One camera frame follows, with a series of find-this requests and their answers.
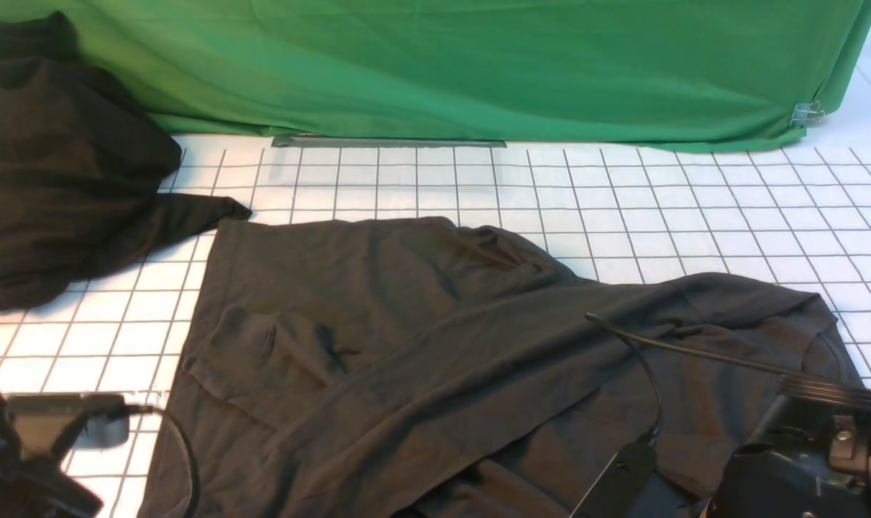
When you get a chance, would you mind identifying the gray long-sleeved shirt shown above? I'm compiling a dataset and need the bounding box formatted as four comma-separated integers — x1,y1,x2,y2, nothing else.
168,217,862,517

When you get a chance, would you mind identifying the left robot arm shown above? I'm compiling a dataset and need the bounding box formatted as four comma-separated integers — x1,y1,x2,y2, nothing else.
0,391,103,517

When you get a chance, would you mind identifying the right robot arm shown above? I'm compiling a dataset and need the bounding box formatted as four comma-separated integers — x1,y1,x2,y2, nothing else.
702,376,871,517

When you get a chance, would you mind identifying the gray metal strip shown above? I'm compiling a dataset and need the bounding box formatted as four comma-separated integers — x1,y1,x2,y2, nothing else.
271,135,508,148

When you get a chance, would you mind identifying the green backdrop cloth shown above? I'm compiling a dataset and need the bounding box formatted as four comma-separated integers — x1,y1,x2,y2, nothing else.
0,1,871,153

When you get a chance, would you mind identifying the black cloth pile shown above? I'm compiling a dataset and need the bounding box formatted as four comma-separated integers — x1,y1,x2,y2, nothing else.
0,11,251,312

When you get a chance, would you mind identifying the silver binder clip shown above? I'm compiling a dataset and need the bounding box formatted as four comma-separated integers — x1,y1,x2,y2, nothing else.
789,99,826,128

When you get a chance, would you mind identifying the right black cable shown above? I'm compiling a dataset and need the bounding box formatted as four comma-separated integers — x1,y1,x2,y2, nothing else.
585,312,871,443

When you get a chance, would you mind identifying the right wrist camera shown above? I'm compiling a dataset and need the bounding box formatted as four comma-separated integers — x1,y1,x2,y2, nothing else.
570,440,657,517

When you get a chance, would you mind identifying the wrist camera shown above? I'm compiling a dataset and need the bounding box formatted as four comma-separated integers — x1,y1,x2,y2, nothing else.
570,440,657,517
6,393,130,457

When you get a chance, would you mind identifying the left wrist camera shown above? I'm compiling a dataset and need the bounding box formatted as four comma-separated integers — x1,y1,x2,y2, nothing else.
6,393,130,457

